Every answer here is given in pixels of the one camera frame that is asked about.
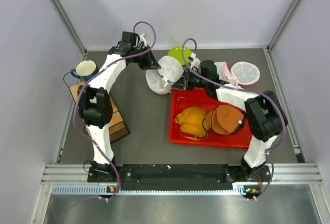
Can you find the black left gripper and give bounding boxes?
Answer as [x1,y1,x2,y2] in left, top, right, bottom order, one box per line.
[130,44,160,70]

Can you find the green plastic plate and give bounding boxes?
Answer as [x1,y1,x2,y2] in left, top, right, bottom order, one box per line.
[167,46,192,65]

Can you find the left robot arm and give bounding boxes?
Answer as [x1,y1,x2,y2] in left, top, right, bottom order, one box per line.
[78,32,160,181]

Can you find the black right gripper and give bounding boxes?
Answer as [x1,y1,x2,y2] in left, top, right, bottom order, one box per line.
[172,69,208,92]

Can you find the red plastic tray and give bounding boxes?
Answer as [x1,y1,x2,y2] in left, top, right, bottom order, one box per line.
[169,88,252,149]

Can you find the wooden box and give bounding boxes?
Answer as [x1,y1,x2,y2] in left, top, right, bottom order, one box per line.
[69,83,131,144]

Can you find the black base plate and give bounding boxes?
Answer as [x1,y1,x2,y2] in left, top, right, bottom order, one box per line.
[87,163,271,183]

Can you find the pink-trimmed mesh laundry bag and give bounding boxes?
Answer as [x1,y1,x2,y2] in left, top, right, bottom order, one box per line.
[214,61,260,87]

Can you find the aluminium frame rail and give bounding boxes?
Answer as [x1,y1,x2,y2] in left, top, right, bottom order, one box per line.
[41,163,323,196]

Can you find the blue mug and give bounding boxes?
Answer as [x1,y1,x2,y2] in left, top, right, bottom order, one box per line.
[70,60,99,82]

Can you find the yellow lace bra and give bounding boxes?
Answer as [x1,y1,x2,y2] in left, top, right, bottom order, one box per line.
[174,107,210,141]

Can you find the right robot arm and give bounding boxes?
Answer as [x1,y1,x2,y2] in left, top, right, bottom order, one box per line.
[172,60,287,181]

